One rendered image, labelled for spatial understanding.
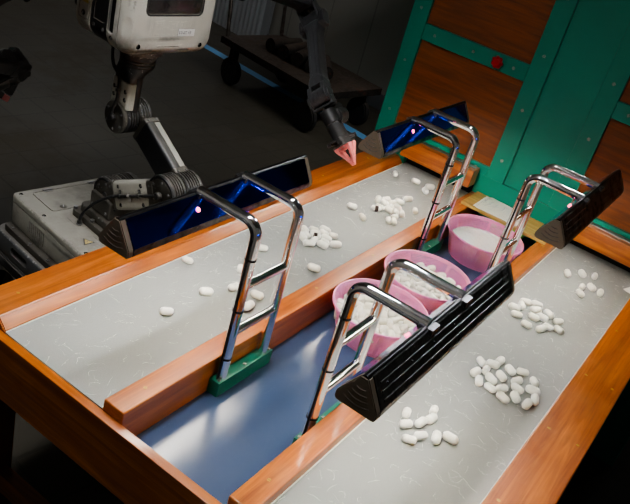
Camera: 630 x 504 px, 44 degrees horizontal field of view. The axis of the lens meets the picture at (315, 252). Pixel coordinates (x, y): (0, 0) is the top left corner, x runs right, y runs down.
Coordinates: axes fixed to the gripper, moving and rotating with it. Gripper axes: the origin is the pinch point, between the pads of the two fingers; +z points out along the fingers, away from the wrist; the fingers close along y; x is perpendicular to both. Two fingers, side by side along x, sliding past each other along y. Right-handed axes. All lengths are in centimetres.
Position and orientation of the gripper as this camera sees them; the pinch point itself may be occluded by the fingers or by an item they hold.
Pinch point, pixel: (353, 162)
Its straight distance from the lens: 265.7
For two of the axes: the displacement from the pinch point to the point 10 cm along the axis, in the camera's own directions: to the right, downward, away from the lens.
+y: 5.6, -2.8, 7.8
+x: -7.0, 3.5, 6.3
